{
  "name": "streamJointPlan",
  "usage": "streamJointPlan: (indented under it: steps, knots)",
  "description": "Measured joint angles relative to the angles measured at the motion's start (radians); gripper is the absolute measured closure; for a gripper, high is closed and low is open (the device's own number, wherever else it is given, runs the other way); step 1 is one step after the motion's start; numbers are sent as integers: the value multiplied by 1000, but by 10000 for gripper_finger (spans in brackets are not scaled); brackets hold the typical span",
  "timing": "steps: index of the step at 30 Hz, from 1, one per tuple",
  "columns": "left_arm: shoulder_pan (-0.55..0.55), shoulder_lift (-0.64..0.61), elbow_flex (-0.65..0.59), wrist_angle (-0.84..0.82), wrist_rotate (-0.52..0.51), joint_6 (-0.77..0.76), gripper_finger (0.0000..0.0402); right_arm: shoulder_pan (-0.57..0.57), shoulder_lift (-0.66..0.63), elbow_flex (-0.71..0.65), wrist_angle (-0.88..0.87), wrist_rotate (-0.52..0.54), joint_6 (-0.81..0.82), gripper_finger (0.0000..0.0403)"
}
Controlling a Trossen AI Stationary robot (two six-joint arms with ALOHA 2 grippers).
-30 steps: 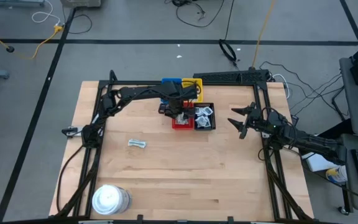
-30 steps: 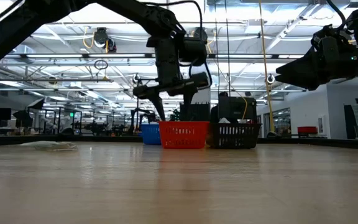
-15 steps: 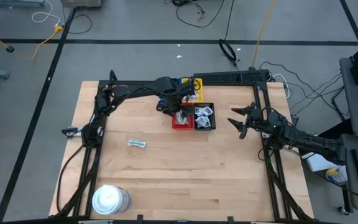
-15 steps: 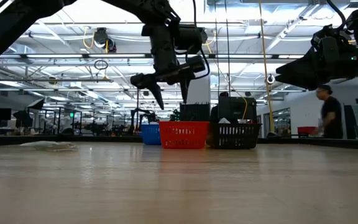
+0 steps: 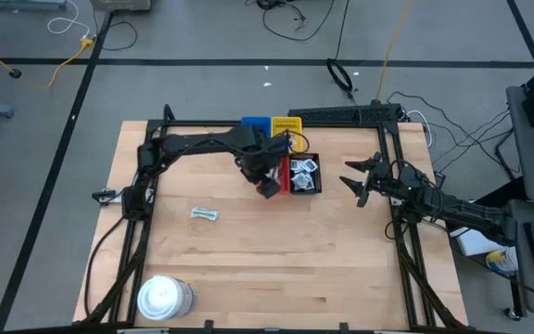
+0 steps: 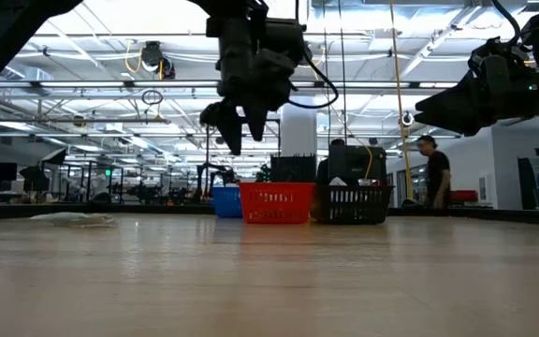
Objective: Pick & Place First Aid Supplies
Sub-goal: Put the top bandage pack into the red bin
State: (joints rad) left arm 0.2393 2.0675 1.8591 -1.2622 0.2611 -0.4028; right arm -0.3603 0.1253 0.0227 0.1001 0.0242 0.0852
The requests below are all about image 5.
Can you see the black arm base connector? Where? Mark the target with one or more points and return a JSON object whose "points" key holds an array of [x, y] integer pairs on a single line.
{"points": [[109, 196]]}

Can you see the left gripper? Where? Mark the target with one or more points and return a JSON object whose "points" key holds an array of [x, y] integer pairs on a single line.
{"points": [[255, 167]]}

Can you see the black aluminium table frame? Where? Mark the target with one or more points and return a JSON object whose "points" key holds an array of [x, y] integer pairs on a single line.
{"points": [[341, 327]]}

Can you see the red plastic basket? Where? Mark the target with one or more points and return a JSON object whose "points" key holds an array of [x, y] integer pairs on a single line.
{"points": [[285, 183]]}

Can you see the grey equipment case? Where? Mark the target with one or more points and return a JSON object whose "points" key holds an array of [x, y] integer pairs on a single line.
{"points": [[121, 4]]}

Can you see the white-lidded wipes canister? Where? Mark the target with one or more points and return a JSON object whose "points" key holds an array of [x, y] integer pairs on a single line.
{"points": [[162, 297]]}

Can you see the black beam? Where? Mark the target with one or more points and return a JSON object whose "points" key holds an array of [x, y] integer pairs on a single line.
{"points": [[503, 191]]}

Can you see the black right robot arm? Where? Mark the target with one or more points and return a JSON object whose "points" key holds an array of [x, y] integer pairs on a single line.
{"points": [[461, 213]]}

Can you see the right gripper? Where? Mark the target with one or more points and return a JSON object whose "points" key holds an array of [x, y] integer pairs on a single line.
{"points": [[378, 183]]}

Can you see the white yellow wipes tub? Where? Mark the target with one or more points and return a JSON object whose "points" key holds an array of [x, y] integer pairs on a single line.
{"points": [[503, 260]]}

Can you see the black plastic basket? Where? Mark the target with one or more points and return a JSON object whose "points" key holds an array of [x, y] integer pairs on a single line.
{"points": [[319, 178]]}

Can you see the blue plastic basket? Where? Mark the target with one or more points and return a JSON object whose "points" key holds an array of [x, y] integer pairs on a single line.
{"points": [[255, 121]]}

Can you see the black floor grommet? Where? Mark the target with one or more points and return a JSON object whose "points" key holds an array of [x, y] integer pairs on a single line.
{"points": [[16, 73]]}

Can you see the white box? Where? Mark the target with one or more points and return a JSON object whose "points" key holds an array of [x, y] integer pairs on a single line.
{"points": [[478, 242]]}

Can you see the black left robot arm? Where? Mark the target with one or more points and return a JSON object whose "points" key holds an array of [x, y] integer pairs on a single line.
{"points": [[193, 141]]}

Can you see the yellow plastic basket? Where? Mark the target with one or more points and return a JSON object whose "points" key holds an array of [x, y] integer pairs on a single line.
{"points": [[287, 124]]}

